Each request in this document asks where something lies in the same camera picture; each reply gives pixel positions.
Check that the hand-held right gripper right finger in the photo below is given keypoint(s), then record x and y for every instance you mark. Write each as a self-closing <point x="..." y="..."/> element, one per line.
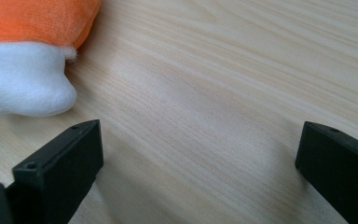
<point x="338" y="168"/>

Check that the orange and white plush toy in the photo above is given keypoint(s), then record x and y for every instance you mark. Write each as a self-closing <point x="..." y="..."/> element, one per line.
<point x="24" y="62"/>

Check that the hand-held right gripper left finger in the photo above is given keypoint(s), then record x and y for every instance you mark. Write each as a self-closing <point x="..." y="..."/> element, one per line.
<point x="59" y="168"/>

